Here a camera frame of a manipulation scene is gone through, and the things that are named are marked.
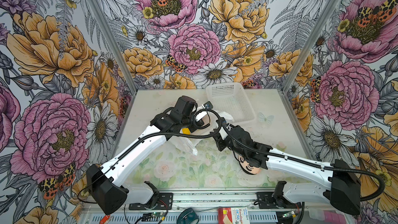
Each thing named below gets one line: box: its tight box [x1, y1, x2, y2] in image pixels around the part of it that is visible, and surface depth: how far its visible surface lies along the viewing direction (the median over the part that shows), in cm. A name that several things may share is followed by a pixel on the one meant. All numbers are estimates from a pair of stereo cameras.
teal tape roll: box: [176, 207, 200, 224], surface depth 65 cm
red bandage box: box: [217, 206, 251, 224], surface depth 69 cm
